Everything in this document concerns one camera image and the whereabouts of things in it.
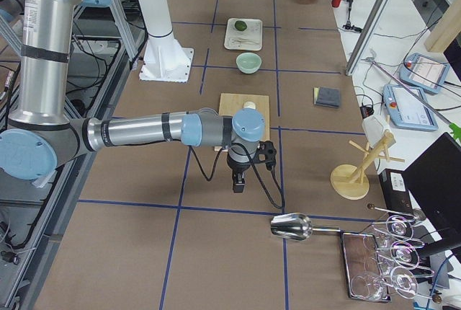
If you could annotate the glass rack tray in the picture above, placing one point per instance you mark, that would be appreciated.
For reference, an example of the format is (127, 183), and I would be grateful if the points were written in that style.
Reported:
(360, 256)

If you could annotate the green avocado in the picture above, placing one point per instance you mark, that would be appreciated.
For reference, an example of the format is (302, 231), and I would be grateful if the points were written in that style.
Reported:
(240, 25)

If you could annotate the blue teach pendant far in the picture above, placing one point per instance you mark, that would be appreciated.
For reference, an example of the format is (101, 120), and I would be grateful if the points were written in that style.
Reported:
(422, 71)

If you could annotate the wooden cutting board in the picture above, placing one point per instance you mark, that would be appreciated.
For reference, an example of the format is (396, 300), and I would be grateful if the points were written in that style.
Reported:
(230, 104)

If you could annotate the aluminium frame post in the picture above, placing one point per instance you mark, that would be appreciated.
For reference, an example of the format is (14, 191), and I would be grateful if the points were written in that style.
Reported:
(366, 35)

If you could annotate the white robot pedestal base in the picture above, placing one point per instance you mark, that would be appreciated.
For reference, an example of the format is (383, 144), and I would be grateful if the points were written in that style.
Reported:
(164, 59)

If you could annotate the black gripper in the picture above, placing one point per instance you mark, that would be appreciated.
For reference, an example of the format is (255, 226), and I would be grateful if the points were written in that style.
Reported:
(237, 168)

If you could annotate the blue teach pendant near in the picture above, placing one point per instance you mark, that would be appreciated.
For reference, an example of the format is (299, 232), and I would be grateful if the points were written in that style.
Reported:
(406, 111)

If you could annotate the grey folded cloth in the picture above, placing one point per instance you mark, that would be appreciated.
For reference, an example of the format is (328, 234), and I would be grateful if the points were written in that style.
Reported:
(329, 97)

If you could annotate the white bear serving tray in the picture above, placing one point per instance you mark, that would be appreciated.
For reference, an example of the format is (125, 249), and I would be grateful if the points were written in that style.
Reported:
(254, 32)

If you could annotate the white ceramic spoon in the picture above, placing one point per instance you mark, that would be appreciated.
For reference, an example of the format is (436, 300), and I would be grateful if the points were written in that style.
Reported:
(243, 40)

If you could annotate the yellow sponge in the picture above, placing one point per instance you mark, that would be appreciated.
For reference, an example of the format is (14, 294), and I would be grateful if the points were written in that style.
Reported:
(315, 94)

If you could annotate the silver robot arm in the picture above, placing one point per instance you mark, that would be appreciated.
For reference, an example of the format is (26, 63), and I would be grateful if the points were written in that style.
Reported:
(40, 138)

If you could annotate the metal ice scoop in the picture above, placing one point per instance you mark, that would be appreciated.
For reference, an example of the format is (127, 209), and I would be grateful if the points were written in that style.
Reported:
(299, 227)

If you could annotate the blue teach pendant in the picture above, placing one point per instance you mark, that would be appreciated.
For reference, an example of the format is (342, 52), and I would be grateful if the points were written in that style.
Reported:
(422, 71)
(406, 111)

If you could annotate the wooden mug tree stand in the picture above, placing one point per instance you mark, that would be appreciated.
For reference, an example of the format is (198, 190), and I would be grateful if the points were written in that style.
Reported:
(349, 181)

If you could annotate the black monitor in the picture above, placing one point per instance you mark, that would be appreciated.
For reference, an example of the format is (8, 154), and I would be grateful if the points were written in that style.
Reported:
(433, 179)

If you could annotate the light green ceramic bowl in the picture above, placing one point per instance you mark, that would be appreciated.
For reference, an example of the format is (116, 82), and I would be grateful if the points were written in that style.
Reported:
(248, 63)

